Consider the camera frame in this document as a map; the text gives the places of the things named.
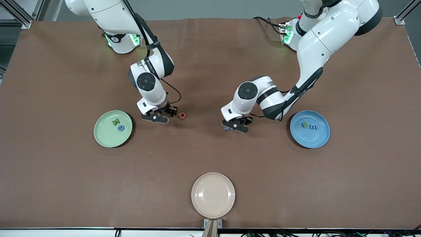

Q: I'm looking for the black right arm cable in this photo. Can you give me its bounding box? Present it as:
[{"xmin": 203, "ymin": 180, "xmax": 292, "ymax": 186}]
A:
[{"xmin": 122, "ymin": 0, "xmax": 181, "ymax": 105}]

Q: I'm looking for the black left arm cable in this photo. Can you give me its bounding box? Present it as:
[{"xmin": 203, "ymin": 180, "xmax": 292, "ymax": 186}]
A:
[{"xmin": 250, "ymin": 49, "xmax": 331, "ymax": 121}]

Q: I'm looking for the blue plate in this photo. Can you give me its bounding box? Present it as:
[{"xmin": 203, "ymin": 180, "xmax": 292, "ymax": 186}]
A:
[{"xmin": 290, "ymin": 110, "xmax": 330, "ymax": 149}]

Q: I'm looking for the black base cable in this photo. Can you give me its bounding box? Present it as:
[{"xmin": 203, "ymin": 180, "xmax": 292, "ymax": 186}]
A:
[{"xmin": 253, "ymin": 16, "xmax": 283, "ymax": 35}]

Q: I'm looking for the beige plate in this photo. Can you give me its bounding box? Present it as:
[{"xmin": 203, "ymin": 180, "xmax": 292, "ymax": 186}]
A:
[{"xmin": 191, "ymin": 172, "xmax": 235, "ymax": 219}]

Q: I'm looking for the aluminium frame profile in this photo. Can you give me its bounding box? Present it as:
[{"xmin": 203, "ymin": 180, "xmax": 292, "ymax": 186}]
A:
[
  {"xmin": 0, "ymin": 0, "xmax": 45, "ymax": 31},
  {"xmin": 394, "ymin": 0, "xmax": 421, "ymax": 25}
]

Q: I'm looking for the light green plate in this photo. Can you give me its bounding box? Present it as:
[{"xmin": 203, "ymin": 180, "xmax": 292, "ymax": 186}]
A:
[{"xmin": 94, "ymin": 110, "xmax": 133, "ymax": 148}]

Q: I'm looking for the beige mount bar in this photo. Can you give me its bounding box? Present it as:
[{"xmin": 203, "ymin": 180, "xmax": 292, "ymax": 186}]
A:
[{"xmin": 202, "ymin": 220, "xmax": 218, "ymax": 237}]

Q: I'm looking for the tangled cable bundle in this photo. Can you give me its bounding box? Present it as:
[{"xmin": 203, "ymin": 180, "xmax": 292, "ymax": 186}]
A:
[{"xmin": 242, "ymin": 225, "xmax": 421, "ymax": 237}]

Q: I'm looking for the brown table mat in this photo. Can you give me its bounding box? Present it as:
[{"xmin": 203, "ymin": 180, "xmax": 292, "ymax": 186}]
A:
[{"xmin": 0, "ymin": 17, "xmax": 421, "ymax": 229}]

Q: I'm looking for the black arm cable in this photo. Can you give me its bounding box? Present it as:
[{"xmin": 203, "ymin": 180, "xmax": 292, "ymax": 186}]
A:
[
  {"xmin": 122, "ymin": 0, "xmax": 181, "ymax": 105},
  {"xmin": 250, "ymin": 49, "xmax": 331, "ymax": 121}
]

